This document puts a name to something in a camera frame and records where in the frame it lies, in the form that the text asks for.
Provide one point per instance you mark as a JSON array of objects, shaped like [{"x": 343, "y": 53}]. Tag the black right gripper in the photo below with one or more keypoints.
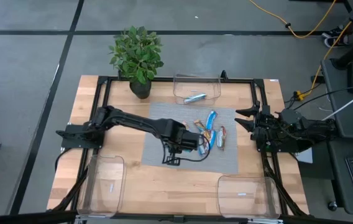
[{"x": 266, "y": 130}]

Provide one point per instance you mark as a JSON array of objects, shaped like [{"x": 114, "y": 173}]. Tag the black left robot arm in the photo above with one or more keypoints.
[{"x": 133, "y": 121}]

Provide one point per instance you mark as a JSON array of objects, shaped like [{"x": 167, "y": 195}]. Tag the person's shoe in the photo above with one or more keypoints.
[
  {"x": 336, "y": 42},
  {"x": 333, "y": 32}
]

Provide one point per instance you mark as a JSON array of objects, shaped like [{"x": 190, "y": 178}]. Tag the dark grey side desk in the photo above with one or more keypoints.
[{"x": 344, "y": 124}]

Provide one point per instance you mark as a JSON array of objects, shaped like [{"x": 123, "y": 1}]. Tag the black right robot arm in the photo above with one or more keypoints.
[{"x": 307, "y": 130}]

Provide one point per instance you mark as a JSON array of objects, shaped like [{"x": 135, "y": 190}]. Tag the blue granola bar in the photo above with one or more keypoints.
[
  {"x": 195, "y": 98},
  {"x": 211, "y": 119},
  {"x": 212, "y": 140}
]

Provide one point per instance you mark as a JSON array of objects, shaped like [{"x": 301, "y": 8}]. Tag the green leafy plant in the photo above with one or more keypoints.
[{"x": 136, "y": 54}]

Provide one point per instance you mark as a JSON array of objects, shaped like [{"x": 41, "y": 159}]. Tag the red white granola bar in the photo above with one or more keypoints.
[{"x": 221, "y": 138}]

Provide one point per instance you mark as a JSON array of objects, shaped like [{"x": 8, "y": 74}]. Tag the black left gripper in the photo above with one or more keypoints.
[{"x": 187, "y": 141}]

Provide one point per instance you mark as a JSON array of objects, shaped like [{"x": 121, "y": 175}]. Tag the grey woven mat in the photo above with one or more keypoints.
[{"x": 164, "y": 161}]

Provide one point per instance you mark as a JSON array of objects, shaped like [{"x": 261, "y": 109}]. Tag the black caster wheel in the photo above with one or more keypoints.
[{"x": 332, "y": 206}]

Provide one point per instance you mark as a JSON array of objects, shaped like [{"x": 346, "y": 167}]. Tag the yellow black power plug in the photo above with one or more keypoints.
[{"x": 300, "y": 96}]

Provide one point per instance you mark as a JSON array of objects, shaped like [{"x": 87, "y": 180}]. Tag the black metal table frame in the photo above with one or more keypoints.
[{"x": 241, "y": 80}]

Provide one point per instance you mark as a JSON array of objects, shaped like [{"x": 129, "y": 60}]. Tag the black plant pot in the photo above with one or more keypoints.
[{"x": 140, "y": 90}]

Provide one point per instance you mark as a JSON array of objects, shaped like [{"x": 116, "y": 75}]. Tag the clear plastic bin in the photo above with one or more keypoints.
[
  {"x": 195, "y": 85},
  {"x": 248, "y": 205},
  {"x": 102, "y": 174}
]

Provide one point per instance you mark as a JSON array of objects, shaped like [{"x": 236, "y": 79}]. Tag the white paper sheet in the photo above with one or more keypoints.
[{"x": 305, "y": 157}]

